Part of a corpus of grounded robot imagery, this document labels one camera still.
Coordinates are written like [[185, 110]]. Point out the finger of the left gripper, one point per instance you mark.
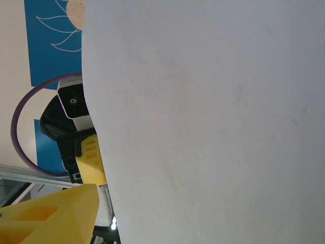
[[91, 165]]

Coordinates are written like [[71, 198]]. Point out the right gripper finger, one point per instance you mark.
[[45, 221]]

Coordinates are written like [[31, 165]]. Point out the white paper sheet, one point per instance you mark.
[[203, 122]]

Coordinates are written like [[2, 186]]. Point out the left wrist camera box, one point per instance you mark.
[[72, 101]]

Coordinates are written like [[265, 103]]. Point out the aluminium side rail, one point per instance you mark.
[[25, 172]]

